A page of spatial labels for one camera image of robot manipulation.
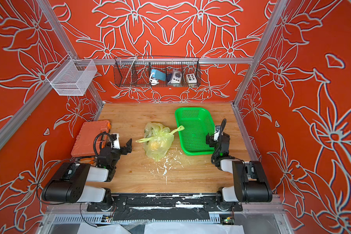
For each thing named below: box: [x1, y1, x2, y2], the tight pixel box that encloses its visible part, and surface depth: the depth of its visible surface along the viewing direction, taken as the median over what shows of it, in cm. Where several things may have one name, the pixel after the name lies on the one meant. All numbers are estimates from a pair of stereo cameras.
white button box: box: [186, 73, 197, 84], surface depth 96 cm
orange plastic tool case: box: [71, 119, 112, 157], surface depth 96 cm
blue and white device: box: [149, 69, 166, 86], surface depth 87 cm
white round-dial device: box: [170, 68, 183, 84], surface depth 94 cm
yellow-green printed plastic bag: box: [135, 121, 185, 161], surface depth 87 cm
